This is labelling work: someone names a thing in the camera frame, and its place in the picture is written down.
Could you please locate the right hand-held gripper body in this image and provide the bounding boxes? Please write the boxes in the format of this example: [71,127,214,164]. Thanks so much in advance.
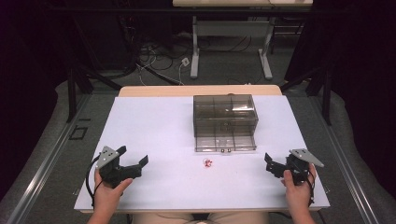
[273,147,325,187]

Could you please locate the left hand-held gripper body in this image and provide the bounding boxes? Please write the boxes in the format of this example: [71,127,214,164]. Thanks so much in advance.
[95,146,143,189]

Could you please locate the smoky transparent compartment drawer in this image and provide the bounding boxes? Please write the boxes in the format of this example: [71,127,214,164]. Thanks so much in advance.
[194,134,258,154]

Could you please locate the smoky transparent drawer box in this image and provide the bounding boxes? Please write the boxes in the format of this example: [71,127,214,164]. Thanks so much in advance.
[192,93,260,139]

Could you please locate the person's right hand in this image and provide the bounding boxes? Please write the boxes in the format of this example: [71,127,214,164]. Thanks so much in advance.
[281,163,318,215]

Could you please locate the person's left hand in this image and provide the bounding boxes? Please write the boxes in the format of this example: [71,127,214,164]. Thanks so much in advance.
[92,169,134,217]

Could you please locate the white table mat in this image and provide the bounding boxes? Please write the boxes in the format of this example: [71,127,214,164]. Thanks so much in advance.
[74,94,331,211]

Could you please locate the black floor hatch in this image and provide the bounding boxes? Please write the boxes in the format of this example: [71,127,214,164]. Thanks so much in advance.
[68,125,89,141]

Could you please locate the black metal stand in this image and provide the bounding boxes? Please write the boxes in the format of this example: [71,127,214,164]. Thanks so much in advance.
[65,18,123,124]
[279,52,333,127]

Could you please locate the person's beige trousers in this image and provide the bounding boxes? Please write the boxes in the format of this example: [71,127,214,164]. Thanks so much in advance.
[132,211,271,224]

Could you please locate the white-legged desk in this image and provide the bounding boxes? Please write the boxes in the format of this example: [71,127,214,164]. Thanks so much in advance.
[172,0,314,80]

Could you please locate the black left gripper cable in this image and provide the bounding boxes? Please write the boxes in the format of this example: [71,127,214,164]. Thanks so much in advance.
[85,154,105,209]

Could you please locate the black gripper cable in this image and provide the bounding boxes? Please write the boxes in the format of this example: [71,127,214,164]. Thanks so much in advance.
[85,154,105,209]
[305,173,316,207]

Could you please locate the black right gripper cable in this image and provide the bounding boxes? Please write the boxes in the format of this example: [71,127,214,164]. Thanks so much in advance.
[305,173,316,207]

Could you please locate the metal floor rail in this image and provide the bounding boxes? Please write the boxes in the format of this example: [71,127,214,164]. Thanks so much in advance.
[6,92,92,224]
[306,92,382,224]

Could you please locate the tangle of floor cables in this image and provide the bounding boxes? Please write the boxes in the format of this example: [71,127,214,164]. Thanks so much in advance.
[122,18,253,87]

